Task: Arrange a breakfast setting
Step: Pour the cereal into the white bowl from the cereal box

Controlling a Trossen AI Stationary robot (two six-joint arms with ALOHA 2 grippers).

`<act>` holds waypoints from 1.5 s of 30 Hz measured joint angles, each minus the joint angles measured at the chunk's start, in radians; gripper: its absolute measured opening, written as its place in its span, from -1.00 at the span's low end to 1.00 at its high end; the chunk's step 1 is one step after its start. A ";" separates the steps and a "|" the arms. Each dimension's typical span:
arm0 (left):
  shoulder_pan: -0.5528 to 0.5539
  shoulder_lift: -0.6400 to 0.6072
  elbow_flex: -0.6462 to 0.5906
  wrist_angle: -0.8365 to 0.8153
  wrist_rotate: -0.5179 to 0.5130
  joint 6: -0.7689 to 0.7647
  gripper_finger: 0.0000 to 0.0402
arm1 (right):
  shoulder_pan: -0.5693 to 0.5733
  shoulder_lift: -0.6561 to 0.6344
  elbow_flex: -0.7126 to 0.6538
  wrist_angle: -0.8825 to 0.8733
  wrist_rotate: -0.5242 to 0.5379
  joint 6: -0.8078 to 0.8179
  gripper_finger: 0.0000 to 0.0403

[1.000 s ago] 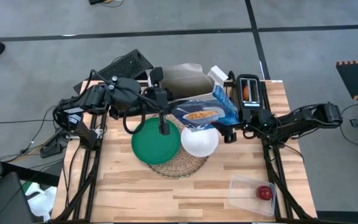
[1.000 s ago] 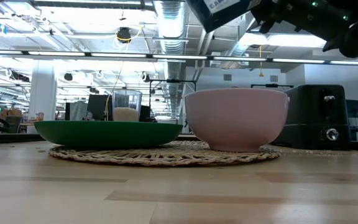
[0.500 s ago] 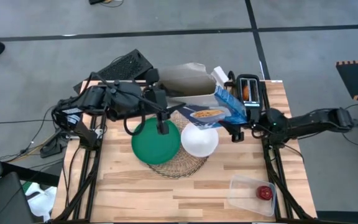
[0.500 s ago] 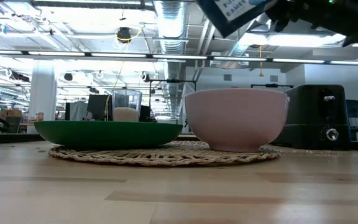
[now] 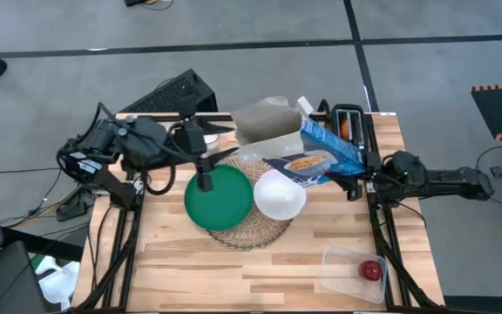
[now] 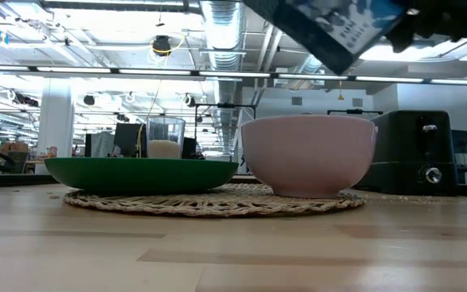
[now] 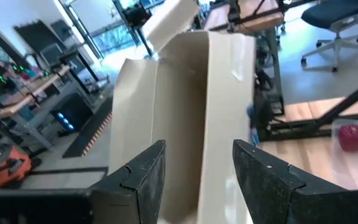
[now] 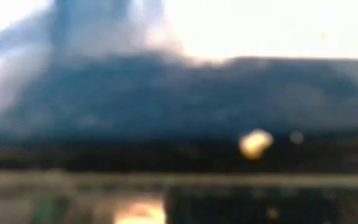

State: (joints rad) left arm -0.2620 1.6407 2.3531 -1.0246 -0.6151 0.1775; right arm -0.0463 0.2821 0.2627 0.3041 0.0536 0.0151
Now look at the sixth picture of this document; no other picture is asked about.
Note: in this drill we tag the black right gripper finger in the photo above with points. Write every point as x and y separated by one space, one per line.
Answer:
404 36

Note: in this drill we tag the black toaster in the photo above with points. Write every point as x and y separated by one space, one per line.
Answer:
412 158

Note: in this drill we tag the brown cardboard box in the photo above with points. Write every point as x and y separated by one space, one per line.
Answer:
14 147

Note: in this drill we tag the round woven placemat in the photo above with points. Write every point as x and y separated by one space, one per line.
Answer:
217 203

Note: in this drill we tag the blue Frosted Flakes cereal box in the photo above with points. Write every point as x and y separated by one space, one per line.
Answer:
335 28

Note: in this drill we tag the green plate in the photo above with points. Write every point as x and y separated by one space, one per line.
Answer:
140 175

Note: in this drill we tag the black ceiling dome camera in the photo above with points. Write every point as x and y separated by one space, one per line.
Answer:
161 45

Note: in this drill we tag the pale pink bowl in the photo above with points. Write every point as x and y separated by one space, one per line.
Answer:
308 156

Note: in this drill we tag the silver ceiling air duct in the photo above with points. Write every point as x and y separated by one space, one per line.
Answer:
223 32

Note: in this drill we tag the clear glass with milk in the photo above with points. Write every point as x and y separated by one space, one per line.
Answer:
165 140

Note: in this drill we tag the black computer monitor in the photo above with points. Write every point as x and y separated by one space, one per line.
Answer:
130 140

